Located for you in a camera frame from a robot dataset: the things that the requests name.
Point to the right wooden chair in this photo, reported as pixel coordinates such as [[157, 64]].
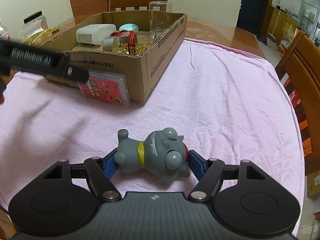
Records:
[[301, 64]]

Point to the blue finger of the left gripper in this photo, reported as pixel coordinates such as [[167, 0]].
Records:
[[77, 74]]

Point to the white plastic bottle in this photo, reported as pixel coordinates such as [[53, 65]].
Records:
[[94, 33]]

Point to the mint green case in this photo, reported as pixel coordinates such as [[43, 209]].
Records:
[[129, 27]]

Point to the pill bottle silver cap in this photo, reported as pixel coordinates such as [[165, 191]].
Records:
[[132, 45]]

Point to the clear glass cup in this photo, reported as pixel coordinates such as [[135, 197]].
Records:
[[159, 15]]

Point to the pink card box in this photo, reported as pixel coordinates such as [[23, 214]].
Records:
[[107, 87]]

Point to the black lid plastic jar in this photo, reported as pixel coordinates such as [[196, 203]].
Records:
[[33, 24]]

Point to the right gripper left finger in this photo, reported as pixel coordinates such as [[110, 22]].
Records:
[[100, 171]]

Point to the grey cartoon figurine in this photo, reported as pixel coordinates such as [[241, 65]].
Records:
[[162, 153]]

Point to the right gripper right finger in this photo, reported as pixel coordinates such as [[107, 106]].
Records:
[[208, 173]]

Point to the pink tablecloth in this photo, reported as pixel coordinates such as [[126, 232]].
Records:
[[228, 105]]

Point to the wooden cabinet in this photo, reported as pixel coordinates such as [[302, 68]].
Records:
[[277, 22]]

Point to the gold tissue pack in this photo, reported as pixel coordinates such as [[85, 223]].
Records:
[[40, 38]]

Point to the clear water bottle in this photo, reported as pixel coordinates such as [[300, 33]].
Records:
[[4, 34]]

